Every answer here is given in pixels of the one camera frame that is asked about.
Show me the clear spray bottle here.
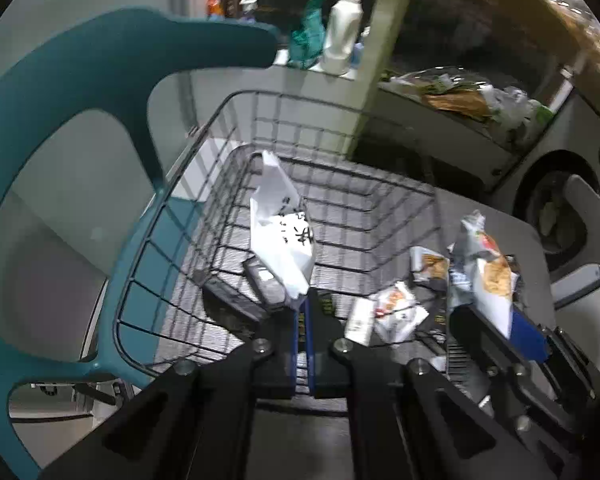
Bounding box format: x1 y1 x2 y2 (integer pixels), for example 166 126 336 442
239 0 259 23

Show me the white snack bag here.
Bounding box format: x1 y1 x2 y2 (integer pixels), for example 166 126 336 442
250 151 315 310

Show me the washing machine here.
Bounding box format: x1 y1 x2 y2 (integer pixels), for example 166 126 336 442
489 90 600 272

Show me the teal plastic bag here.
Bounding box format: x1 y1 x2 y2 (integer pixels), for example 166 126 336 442
287 0 325 70

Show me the white plastic bottle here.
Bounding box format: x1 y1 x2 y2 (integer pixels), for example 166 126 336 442
321 0 363 76

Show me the teal plastic chair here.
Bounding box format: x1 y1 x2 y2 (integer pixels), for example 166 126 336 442
0 6 282 480

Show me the small white orange sachet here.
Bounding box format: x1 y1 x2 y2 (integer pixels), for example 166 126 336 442
344 281 429 347

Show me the black item in basket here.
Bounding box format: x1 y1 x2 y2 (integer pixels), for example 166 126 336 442
200 256 285 330

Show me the black wire basket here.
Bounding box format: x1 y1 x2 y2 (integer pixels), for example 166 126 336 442
106 90 444 386

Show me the small snack packet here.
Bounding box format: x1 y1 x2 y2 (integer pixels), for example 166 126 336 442
410 246 450 285

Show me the orange spray bottle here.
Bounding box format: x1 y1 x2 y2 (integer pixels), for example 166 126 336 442
206 0 224 21

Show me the silver orange snack bag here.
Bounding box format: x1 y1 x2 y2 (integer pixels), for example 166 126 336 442
448 210 517 339

